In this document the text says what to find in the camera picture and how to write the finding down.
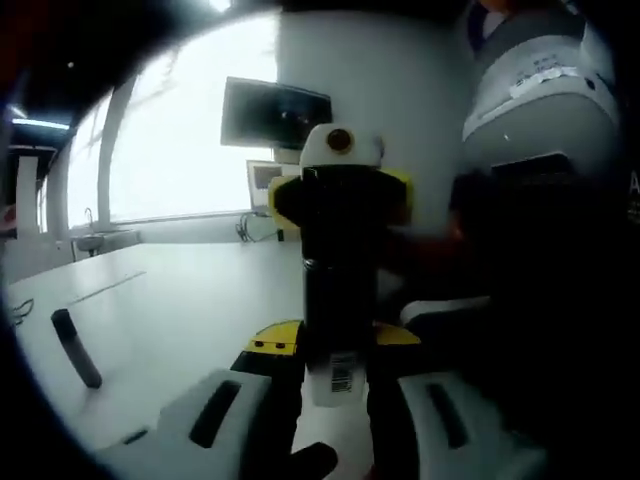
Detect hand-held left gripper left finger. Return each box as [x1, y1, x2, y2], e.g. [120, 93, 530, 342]
[97, 319, 306, 480]

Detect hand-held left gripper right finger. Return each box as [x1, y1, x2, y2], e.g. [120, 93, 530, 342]
[367, 322, 549, 480]

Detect tall dark cosmetic bottle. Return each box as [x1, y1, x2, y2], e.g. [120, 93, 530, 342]
[302, 257, 377, 409]

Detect person's left hand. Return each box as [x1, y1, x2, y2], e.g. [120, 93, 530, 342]
[292, 442, 339, 480]

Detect small white-framed screen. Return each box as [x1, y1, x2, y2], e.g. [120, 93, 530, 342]
[246, 159, 302, 212]

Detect white table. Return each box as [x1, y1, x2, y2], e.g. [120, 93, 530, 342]
[7, 242, 416, 451]

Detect white window blinds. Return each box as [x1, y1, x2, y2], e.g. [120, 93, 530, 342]
[64, 12, 279, 227]

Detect white chair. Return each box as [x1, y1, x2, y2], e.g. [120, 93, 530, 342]
[402, 296, 494, 329]

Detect white chest device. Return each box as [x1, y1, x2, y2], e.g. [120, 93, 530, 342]
[462, 32, 624, 174]

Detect person in black shirt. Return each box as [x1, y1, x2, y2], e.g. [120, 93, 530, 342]
[449, 169, 640, 451]

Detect grey sink with faucet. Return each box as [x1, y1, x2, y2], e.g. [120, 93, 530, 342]
[69, 207, 139, 262]

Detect black wall monitor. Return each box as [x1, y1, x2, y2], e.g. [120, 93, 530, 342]
[221, 76, 333, 150]

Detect black power cable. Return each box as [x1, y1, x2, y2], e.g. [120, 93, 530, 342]
[9, 298, 37, 329]

